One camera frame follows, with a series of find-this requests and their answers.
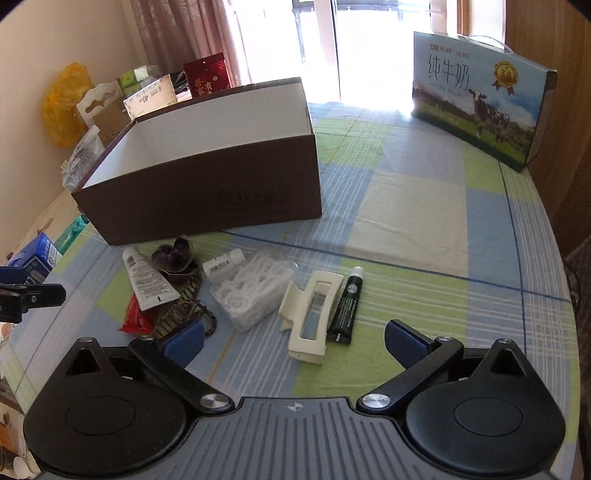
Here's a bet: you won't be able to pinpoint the cream plastic holder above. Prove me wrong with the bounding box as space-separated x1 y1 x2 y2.
279 271 345 365

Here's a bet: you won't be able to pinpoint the checked tablecloth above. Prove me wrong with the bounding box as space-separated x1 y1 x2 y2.
0 99 581 462

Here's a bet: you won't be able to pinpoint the wooden wardrobe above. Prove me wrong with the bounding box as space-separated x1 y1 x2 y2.
505 0 591 278

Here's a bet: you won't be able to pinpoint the green packet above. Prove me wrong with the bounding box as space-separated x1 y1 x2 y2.
55 215 90 254

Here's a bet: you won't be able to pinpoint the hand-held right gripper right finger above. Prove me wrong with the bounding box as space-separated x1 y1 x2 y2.
358 319 529 414

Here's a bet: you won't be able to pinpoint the clear plastic bag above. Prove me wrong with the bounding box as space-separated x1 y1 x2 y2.
62 127 105 190

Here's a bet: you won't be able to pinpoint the white printed cardboard box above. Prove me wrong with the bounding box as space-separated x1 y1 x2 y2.
123 76 178 121

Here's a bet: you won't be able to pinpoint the large white box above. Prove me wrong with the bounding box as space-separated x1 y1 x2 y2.
71 78 322 246

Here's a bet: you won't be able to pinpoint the pink curtain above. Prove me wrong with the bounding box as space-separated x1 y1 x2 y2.
129 0 250 88

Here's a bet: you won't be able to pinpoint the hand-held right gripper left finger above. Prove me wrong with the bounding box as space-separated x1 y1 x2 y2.
65 318 234 414

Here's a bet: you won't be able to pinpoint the small black tube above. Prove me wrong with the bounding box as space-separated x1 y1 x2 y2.
327 267 365 344

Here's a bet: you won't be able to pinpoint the yellow plastic bag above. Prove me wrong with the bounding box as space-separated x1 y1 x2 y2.
42 64 90 148

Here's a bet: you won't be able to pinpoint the red snack packet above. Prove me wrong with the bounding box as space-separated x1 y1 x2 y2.
119 295 158 334

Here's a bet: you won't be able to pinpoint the milk carton gift box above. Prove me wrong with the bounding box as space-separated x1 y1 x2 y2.
411 31 557 173

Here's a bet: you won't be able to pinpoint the clear box of floss picks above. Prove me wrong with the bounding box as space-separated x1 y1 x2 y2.
209 249 298 332

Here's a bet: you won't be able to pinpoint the blue box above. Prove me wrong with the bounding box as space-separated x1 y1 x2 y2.
7 233 63 283

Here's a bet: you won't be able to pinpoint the red gift box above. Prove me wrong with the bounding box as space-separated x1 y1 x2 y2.
184 53 232 97

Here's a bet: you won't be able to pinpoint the brown cardboard carton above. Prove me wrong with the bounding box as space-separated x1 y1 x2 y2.
76 80 132 144

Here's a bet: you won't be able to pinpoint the leopard print headband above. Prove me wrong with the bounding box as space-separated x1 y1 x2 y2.
154 272 218 340

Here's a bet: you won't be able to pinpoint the glass balcony door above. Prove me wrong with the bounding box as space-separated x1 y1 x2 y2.
295 0 435 107

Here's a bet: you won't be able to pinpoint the green tissue packs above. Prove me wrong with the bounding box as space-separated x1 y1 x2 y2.
117 67 162 90

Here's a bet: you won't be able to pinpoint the small white bottle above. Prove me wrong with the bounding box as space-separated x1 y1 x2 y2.
203 249 245 279

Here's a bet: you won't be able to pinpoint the white squeeze tube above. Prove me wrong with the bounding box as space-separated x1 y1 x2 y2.
122 246 174 310

